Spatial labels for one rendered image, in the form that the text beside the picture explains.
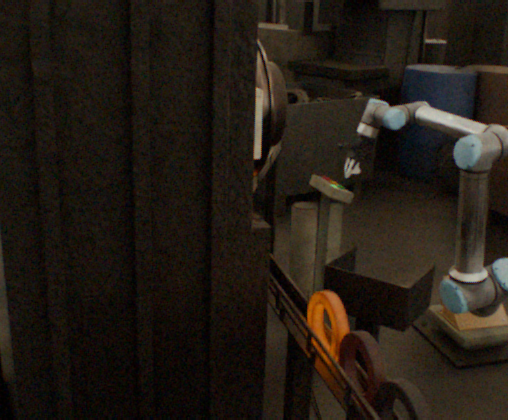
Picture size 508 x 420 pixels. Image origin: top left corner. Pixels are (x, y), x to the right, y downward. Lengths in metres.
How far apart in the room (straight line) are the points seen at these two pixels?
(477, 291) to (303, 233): 0.84
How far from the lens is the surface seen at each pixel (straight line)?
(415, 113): 3.11
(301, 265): 3.24
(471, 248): 2.78
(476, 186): 2.67
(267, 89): 2.06
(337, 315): 1.69
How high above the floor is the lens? 1.51
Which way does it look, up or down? 19 degrees down
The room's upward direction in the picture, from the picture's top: 2 degrees clockwise
